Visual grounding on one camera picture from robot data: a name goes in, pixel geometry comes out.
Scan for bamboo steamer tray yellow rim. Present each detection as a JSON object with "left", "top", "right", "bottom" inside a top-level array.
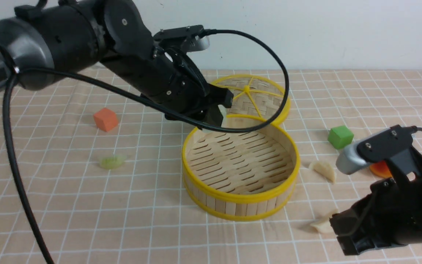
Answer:
[{"left": 181, "top": 124, "right": 300, "bottom": 221}]

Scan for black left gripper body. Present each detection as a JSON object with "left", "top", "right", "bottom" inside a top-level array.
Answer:
[{"left": 138, "top": 47, "right": 233, "bottom": 121}]

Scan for white dumpling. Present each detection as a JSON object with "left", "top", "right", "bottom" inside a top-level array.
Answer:
[
  {"left": 308, "top": 160, "right": 337, "bottom": 183},
  {"left": 310, "top": 209, "right": 340, "bottom": 234}
]

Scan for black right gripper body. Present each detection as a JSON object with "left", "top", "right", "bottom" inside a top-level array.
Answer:
[{"left": 330, "top": 178, "right": 417, "bottom": 256}]

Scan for pale green dumpling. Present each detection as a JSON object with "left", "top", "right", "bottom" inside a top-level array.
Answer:
[{"left": 99, "top": 154, "right": 127, "bottom": 170}]

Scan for orange yellow toy pear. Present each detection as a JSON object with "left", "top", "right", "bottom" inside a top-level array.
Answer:
[{"left": 369, "top": 161, "right": 392, "bottom": 178}]

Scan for orange foam cube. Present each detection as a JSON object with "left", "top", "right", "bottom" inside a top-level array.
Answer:
[{"left": 93, "top": 107, "right": 119, "bottom": 132}]

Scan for translucent green-white dumpling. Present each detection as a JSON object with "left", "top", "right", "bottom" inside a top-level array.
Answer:
[{"left": 218, "top": 104, "right": 228, "bottom": 128}]

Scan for bamboo steamer lid yellow rim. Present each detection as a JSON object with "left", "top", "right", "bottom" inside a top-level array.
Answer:
[{"left": 211, "top": 74, "right": 284, "bottom": 129}]

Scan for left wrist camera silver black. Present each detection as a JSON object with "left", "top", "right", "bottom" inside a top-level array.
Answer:
[{"left": 153, "top": 25, "right": 210, "bottom": 52}]

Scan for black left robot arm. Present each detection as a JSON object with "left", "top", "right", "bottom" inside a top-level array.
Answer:
[{"left": 0, "top": 0, "right": 232, "bottom": 127}]

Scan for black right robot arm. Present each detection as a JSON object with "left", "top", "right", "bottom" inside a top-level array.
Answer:
[{"left": 329, "top": 178, "right": 422, "bottom": 256}]

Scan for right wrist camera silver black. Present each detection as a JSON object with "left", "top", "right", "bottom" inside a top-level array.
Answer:
[{"left": 336, "top": 125, "right": 417, "bottom": 175}]

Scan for green foam cube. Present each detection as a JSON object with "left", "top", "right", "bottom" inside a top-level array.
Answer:
[{"left": 327, "top": 125, "right": 354, "bottom": 149}]

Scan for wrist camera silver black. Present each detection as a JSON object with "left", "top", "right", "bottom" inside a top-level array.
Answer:
[
  {"left": 153, "top": 25, "right": 210, "bottom": 52},
  {"left": 336, "top": 125, "right": 417, "bottom": 175}
]

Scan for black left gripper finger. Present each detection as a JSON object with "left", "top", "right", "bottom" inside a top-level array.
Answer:
[{"left": 204, "top": 106, "right": 222, "bottom": 127}]

